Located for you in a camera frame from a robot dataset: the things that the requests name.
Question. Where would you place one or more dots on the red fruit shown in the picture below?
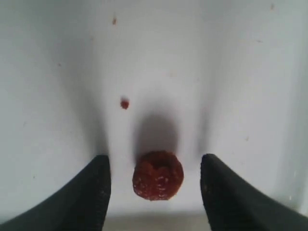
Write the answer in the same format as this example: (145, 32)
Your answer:
(158, 175)

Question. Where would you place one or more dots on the white rectangular plastic tray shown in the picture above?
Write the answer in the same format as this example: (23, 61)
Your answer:
(127, 77)

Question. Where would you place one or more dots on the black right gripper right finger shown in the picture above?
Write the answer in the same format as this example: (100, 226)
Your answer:
(232, 204)

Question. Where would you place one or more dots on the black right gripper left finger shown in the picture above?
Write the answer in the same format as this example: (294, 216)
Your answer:
(81, 205)

